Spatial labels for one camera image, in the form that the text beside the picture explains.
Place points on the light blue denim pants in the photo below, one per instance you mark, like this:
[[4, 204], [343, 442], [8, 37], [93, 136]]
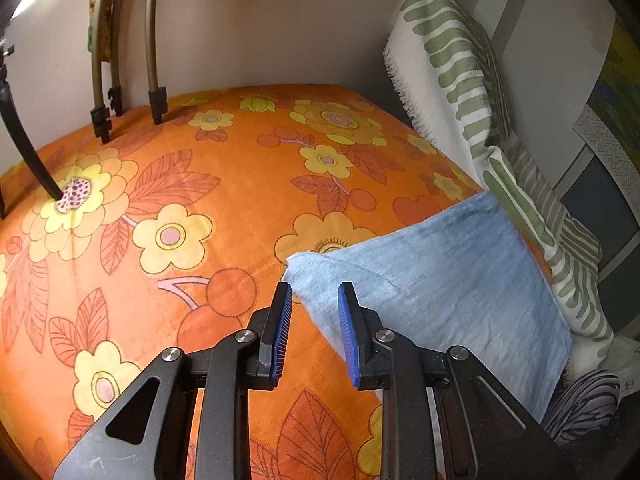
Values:
[[440, 280]]

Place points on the grey patterned board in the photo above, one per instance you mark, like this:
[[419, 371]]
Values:
[[607, 150]]

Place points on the small black tripod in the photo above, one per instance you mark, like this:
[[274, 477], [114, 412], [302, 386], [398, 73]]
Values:
[[25, 135]]

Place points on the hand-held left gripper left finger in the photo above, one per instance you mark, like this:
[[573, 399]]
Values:
[[280, 340]]

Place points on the person's patterned trousers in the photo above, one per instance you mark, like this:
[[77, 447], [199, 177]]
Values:
[[585, 400]]

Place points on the colourful painting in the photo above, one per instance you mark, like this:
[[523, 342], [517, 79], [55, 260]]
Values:
[[622, 80]]

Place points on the green striped white cloth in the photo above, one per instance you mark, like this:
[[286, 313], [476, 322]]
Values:
[[450, 60]]

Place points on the tall folded tripod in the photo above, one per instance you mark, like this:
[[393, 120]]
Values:
[[152, 60]]

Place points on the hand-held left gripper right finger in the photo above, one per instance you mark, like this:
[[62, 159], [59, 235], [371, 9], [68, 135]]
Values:
[[347, 340]]

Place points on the orange floral tablecloth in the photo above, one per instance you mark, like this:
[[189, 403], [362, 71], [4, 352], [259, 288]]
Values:
[[200, 210]]

